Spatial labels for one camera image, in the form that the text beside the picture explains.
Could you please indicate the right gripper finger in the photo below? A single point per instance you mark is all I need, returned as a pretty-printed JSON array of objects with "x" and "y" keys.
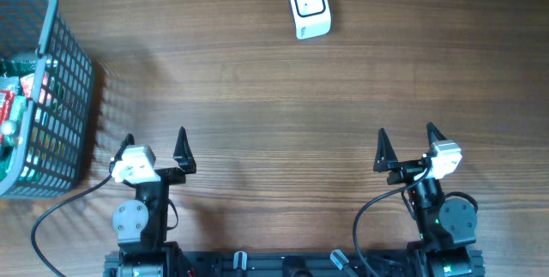
[
  {"x": 434, "y": 134},
  {"x": 385, "y": 159}
]

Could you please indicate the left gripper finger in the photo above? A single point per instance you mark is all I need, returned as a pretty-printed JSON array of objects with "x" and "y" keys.
[
  {"x": 127, "y": 141},
  {"x": 182, "y": 153}
]

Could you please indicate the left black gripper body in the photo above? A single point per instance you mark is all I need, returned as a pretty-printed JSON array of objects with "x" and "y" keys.
[{"x": 165, "y": 173}]

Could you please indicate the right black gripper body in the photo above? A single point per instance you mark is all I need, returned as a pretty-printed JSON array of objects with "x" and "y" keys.
[{"x": 406, "y": 171}]

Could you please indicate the yellow liquid bottle silver cap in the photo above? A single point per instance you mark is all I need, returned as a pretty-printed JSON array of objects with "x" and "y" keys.
[{"x": 10, "y": 130}]

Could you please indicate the red white snack packet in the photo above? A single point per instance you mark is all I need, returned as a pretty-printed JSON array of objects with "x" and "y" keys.
[{"x": 15, "y": 92}]

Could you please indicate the green 3M gloves package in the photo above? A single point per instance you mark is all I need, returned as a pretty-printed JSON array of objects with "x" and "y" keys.
[{"x": 21, "y": 64}]

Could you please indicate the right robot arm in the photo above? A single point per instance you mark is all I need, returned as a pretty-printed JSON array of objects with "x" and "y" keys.
[{"x": 446, "y": 221}]

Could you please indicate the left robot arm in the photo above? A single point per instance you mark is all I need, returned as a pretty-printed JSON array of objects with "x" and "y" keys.
[{"x": 141, "y": 223}]

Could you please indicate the white barcode scanner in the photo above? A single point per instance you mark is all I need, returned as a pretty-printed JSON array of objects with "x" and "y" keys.
[{"x": 312, "y": 18}]

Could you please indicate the grey plastic mesh basket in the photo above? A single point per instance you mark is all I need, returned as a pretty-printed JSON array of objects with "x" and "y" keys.
[{"x": 50, "y": 140}]

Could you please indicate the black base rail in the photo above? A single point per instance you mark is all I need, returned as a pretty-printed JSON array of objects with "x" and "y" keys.
[{"x": 337, "y": 263}]

